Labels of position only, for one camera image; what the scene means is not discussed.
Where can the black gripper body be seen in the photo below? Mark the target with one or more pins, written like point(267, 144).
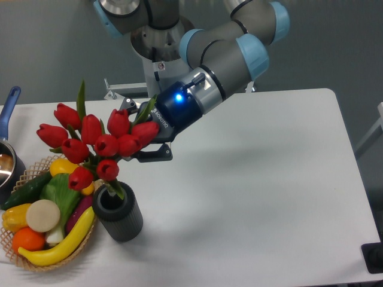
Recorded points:
point(175, 109)

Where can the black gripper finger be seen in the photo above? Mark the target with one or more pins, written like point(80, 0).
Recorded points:
point(164, 153)
point(131, 106)

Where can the red tulip bouquet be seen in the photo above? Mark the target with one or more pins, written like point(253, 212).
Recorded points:
point(94, 147)

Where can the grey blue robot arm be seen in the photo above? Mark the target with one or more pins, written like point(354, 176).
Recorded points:
point(253, 25)

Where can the dark grey ribbed vase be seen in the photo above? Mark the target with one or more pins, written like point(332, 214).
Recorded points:
point(122, 218)

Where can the yellow squash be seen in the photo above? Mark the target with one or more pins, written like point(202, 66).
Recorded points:
point(61, 166)

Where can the purple sweet potato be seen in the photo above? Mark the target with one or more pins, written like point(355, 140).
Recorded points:
point(83, 204)

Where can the woven wicker basket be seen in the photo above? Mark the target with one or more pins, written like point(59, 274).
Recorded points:
point(39, 168)

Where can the green bok choy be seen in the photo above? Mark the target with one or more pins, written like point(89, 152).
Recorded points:
point(59, 192)

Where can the green cucumber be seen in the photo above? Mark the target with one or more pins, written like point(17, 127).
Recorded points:
point(28, 192)

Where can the yellow banana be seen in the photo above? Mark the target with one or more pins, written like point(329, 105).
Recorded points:
point(66, 247)

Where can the beige round disc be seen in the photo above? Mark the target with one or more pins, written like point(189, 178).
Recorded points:
point(43, 215)

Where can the yellow bell pepper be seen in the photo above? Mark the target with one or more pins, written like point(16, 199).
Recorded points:
point(14, 219)

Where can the orange fruit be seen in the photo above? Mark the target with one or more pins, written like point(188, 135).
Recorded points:
point(28, 239)

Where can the black device at edge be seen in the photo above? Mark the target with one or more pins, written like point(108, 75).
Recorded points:
point(372, 254)

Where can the white metal base frame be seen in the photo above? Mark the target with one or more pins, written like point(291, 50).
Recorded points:
point(216, 81)

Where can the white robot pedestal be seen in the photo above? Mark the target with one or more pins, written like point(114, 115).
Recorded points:
point(159, 52)

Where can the blue handled saucepan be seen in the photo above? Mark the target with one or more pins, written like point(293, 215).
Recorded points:
point(12, 167)

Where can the white frame at right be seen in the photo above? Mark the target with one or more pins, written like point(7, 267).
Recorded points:
point(370, 137)

